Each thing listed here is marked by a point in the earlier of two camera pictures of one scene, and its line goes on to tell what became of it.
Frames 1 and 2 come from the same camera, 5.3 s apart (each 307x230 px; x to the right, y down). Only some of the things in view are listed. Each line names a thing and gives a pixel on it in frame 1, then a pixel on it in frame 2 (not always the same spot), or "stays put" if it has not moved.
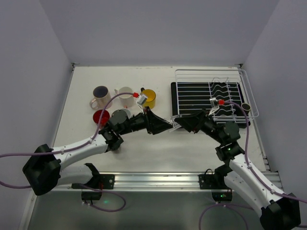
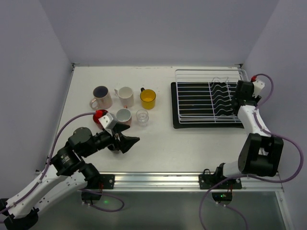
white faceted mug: (127, 99) stays put
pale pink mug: (101, 97) stays put
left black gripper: (147, 121) -> (117, 140)
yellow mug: (151, 96) stays put
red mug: (97, 115) stays put
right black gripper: (203, 121) -> (239, 96)
